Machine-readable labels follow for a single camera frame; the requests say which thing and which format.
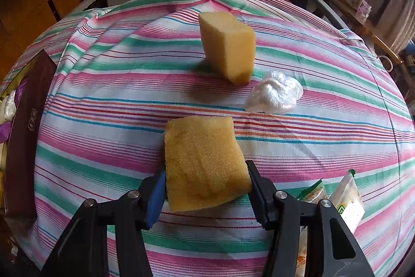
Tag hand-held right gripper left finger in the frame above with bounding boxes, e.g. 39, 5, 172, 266
40, 171, 167, 277

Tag green-edged cracker packet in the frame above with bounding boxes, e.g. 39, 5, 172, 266
329, 169, 366, 234

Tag cream white plastic bundle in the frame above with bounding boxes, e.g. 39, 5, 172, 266
2, 91, 17, 122

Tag yellow-lined storage box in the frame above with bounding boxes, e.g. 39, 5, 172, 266
0, 48, 59, 219

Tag orange print cracker packet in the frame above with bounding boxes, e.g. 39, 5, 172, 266
294, 179, 328, 277

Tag clear plastic bundle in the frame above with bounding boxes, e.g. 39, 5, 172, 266
245, 71, 303, 114

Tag wooden side desk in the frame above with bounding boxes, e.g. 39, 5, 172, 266
319, 0, 403, 64

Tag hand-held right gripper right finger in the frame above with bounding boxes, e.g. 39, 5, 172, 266
246, 160, 377, 277

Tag striped curtain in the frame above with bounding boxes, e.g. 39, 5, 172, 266
373, 0, 415, 54

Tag striped tablecloth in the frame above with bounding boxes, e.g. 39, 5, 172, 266
0, 0, 415, 277

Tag yellow sponge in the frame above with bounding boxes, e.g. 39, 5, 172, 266
198, 12, 257, 85
164, 116, 253, 213

